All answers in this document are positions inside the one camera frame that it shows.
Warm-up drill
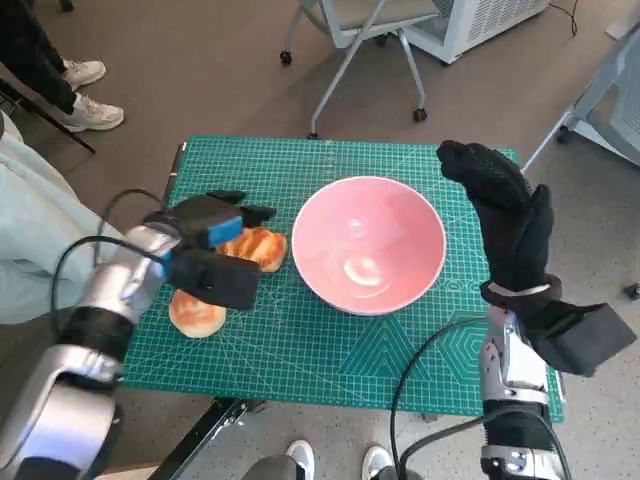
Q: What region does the light blue metal chair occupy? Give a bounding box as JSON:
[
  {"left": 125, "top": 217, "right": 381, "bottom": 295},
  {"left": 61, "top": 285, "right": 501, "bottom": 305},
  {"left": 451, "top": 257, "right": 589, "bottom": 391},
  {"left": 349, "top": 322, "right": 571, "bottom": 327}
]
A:
[{"left": 519, "top": 24, "right": 640, "bottom": 174}]

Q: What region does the white perforated cabinet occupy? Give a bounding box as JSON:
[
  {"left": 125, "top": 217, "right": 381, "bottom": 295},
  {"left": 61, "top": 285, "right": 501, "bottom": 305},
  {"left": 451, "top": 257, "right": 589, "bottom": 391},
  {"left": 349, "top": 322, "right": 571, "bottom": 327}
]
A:
[{"left": 404, "top": 0, "right": 549, "bottom": 65}]

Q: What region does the black stand bar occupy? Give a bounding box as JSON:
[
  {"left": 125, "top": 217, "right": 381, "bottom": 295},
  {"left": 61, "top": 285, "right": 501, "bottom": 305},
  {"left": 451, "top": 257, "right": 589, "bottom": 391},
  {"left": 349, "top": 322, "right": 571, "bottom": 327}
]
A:
[{"left": 0, "top": 64, "right": 96, "bottom": 155}]

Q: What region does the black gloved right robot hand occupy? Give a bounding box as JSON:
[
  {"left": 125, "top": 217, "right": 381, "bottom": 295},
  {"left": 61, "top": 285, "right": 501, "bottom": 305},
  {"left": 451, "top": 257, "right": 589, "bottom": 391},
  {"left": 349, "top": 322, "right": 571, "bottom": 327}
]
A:
[{"left": 436, "top": 140, "right": 555, "bottom": 296}]

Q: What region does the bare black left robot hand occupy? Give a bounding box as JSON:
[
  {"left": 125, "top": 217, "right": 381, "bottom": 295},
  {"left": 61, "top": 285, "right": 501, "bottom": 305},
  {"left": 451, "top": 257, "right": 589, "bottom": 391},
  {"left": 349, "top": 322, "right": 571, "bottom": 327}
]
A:
[{"left": 169, "top": 189, "right": 278, "bottom": 251}]

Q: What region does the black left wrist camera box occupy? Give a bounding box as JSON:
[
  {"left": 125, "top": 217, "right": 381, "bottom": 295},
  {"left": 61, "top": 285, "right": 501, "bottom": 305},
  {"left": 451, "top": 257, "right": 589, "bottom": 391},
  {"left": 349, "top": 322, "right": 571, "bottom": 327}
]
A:
[{"left": 166, "top": 248, "right": 262, "bottom": 311}]

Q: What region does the thin black floor cable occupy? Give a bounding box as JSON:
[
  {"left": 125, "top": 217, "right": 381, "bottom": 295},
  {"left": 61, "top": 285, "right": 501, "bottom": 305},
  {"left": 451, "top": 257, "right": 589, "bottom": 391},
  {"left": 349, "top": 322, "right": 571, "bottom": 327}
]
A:
[{"left": 548, "top": 0, "right": 579, "bottom": 36}]

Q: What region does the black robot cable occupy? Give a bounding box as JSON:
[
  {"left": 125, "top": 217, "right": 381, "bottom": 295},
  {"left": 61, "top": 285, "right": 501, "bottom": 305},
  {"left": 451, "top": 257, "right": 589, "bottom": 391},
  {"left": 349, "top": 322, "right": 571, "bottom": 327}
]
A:
[
  {"left": 389, "top": 317, "right": 491, "bottom": 480},
  {"left": 52, "top": 235, "right": 169, "bottom": 334},
  {"left": 97, "top": 187, "right": 169, "bottom": 261}
]

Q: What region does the round toy bread bun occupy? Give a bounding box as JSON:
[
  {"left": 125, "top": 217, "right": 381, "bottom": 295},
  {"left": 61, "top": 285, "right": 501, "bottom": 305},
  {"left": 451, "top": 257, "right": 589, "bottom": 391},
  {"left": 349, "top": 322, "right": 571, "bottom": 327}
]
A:
[{"left": 168, "top": 289, "right": 227, "bottom": 340}]

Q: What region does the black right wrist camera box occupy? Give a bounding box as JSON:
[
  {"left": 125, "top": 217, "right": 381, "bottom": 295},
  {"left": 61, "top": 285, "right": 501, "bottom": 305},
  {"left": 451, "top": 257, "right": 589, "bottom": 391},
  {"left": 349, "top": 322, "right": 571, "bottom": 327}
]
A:
[{"left": 529, "top": 302, "right": 638, "bottom": 377}]

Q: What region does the white shoe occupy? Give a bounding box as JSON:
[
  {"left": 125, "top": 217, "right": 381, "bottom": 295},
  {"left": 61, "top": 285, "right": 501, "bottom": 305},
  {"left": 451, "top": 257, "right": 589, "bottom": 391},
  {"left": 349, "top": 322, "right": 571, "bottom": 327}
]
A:
[
  {"left": 285, "top": 439, "right": 315, "bottom": 480},
  {"left": 362, "top": 444, "right": 394, "bottom": 480}
]

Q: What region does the green cutting mat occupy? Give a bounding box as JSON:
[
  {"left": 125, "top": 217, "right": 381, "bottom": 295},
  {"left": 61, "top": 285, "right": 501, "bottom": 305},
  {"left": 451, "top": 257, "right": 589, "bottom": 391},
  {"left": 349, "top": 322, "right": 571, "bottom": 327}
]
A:
[{"left": 122, "top": 133, "right": 569, "bottom": 421}]

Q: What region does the twisted orange toy bread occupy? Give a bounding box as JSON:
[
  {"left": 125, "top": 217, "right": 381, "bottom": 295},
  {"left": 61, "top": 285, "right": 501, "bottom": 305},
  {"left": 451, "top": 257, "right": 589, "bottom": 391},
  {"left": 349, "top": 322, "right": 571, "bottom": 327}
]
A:
[{"left": 215, "top": 227, "right": 289, "bottom": 274}]

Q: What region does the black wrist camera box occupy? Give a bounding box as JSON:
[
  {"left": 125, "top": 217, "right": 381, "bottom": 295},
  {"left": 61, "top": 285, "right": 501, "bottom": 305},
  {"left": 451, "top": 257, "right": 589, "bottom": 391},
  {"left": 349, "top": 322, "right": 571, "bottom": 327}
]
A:
[
  {"left": 529, "top": 302, "right": 638, "bottom": 377},
  {"left": 166, "top": 248, "right": 262, "bottom": 311}
]

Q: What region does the grey office chair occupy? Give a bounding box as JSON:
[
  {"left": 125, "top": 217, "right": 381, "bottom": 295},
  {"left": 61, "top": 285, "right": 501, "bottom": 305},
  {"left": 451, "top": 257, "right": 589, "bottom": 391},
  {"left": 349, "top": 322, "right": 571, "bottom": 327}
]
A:
[{"left": 279, "top": 0, "right": 454, "bottom": 140}]

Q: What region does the person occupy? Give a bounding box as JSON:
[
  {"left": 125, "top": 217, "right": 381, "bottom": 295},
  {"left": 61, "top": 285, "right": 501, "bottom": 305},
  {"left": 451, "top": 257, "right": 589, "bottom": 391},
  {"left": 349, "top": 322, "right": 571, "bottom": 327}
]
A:
[
  {"left": 0, "top": 0, "right": 125, "bottom": 134},
  {"left": 0, "top": 112, "right": 131, "bottom": 326}
]

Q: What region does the dark grey leg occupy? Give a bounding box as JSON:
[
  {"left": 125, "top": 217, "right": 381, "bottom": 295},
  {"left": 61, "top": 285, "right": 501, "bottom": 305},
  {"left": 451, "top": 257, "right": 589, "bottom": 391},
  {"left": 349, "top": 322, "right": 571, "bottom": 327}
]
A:
[
  {"left": 244, "top": 454, "right": 301, "bottom": 480},
  {"left": 372, "top": 464, "right": 417, "bottom": 480}
]

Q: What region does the pink bowl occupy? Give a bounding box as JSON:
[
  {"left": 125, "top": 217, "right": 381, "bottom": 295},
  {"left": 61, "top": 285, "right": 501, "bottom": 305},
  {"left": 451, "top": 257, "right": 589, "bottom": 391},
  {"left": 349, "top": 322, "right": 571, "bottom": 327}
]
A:
[{"left": 291, "top": 174, "right": 448, "bottom": 316}]

